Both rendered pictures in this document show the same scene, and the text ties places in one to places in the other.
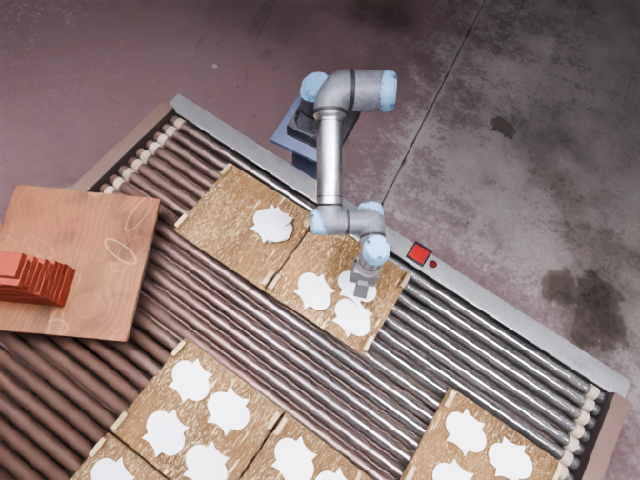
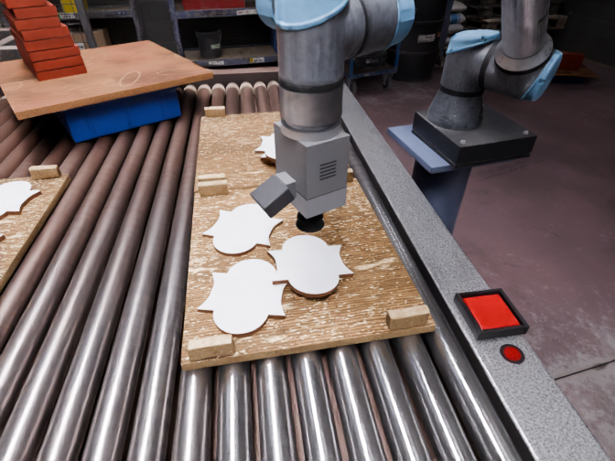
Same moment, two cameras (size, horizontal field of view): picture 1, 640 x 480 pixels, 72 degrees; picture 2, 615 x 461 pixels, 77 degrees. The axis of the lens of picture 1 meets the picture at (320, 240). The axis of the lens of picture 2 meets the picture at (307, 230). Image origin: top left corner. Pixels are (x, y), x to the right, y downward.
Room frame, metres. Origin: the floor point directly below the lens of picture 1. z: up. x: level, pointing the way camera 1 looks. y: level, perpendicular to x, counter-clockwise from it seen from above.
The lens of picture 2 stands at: (0.21, -0.55, 1.38)
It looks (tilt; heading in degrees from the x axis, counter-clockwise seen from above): 38 degrees down; 57
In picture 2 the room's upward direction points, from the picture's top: straight up
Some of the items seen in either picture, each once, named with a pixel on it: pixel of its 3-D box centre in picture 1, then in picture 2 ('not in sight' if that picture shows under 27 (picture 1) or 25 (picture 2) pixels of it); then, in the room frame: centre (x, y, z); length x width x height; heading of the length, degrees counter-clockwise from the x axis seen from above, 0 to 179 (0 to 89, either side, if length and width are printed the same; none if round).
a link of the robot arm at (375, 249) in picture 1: (374, 252); (313, 29); (0.47, -0.16, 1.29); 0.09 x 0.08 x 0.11; 12
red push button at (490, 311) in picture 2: (418, 253); (489, 313); (0.65, -0.38, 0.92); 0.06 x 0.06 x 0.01; 66
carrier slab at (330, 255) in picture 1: (339, 283); (292, 249); (0.47, -0.10, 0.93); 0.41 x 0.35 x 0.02; 67
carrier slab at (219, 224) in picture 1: (247, 224); (267, 144); (0.63, 0.28, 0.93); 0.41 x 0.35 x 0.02; 67
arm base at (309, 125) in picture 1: (313, 111); (458, 101); (1.16, 0.12, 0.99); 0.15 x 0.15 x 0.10
